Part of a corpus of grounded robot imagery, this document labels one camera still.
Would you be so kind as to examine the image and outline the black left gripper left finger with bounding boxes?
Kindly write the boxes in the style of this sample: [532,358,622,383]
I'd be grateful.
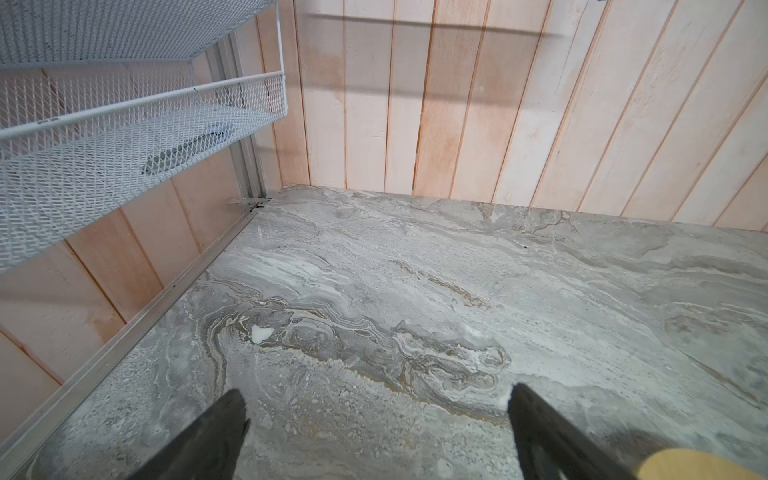
[130,389,250,479]

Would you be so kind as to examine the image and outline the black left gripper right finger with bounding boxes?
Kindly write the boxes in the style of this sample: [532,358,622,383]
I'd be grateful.
[507,383,634,479]

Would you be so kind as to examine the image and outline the round wooden dripper holder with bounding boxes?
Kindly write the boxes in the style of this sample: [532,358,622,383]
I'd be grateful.
[635,448,764,480]

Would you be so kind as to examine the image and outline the white wire mesh shelf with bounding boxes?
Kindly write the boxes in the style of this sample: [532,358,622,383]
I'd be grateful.
[1,1,288,270]

